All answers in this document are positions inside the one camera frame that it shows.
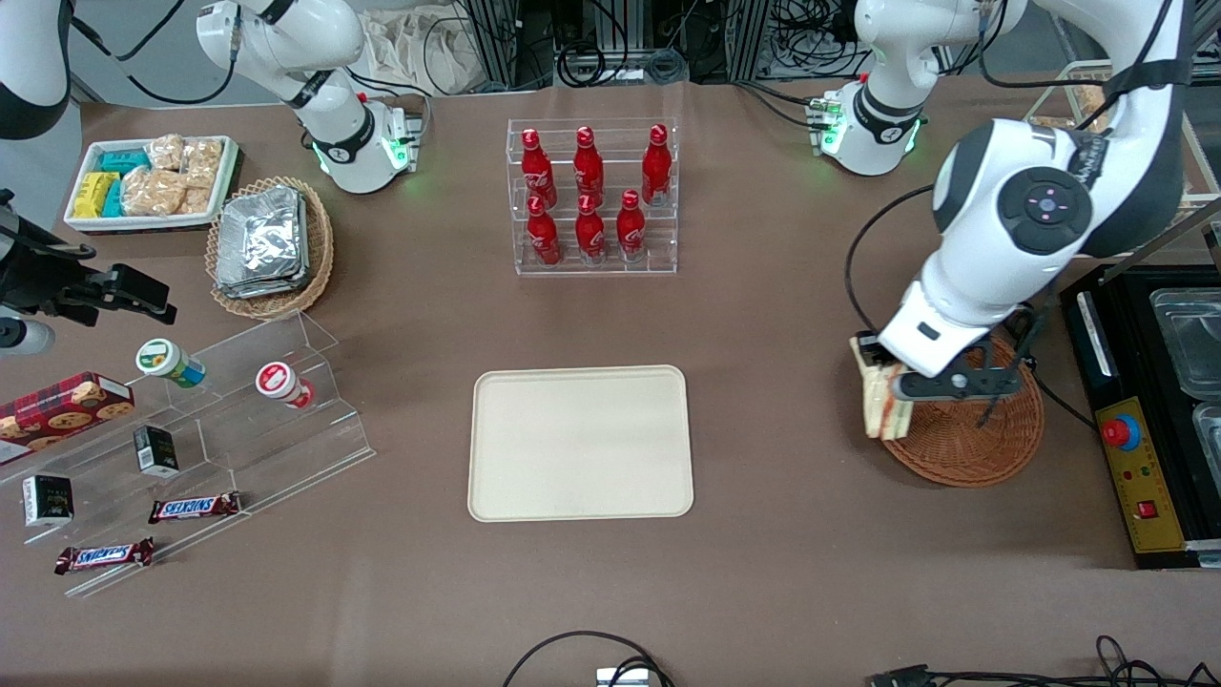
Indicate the white rectangular snack tray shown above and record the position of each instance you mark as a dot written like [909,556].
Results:
[86,224]

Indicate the red emergency stop button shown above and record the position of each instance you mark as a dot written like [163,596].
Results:
[1122,433]

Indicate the red lid cup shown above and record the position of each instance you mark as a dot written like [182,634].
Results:
[281,384]

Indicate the white cloth bag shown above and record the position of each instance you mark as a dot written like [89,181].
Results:
[410,48]

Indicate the clear acrylic bottle rack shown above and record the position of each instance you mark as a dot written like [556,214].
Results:
[610,262]

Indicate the clear acrylic stepped shelf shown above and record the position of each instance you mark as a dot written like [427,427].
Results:
[286,448]

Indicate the triangular sandwich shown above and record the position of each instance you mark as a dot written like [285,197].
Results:
[882,410]

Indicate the brown snickers bar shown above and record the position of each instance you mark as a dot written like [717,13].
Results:
[103,555]
[194,508]

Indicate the small silver device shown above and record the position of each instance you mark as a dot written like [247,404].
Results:
[622,677]

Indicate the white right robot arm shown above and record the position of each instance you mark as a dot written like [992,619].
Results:
[334,134]

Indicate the yellow snack pack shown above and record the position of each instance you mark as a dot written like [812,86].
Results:
[93,194]

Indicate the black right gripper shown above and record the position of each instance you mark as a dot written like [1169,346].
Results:
[38,280]

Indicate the clear plastic container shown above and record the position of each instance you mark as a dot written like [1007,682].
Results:
[1192,339]
[1210,434]

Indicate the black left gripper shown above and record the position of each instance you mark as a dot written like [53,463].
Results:
[867,345]

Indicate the bagged bread pack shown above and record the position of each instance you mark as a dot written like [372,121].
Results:
[1090,100]

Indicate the cream rectangular tray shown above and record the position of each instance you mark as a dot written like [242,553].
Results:
[580,444]

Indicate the red cookie box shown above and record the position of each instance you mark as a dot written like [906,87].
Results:
[62,410]

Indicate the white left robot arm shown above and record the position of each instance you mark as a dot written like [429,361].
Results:
[1040,210]

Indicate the red cola bottle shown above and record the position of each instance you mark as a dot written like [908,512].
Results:
[544,237]
[631,229]
[589,167]
[537,172]
[656,167]
[590,234]

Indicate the small black carton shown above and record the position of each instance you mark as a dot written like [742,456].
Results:
[48,501]
[155,451]

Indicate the green lid cup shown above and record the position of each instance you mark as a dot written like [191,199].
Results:
[167,361]

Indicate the round brown wicker basket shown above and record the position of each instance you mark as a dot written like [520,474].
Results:
[963,444]

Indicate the teal snack pack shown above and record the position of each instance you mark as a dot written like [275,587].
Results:
[124,161]
[113,198]

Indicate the clear rice cracker bag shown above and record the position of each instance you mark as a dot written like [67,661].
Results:
[153,191]
[202,162]
[195,200]
[166,153]

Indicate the aluminium equipment frame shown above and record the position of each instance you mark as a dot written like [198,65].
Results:
[620,29]

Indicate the oval light wicker basket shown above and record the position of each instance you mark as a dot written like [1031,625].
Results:
[320,248]

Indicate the black control box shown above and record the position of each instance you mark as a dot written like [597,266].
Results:
[1159,448]

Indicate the silver foil pack stack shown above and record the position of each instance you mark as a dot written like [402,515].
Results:
[262,243]

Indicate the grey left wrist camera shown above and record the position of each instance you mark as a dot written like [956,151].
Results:
[954,384]

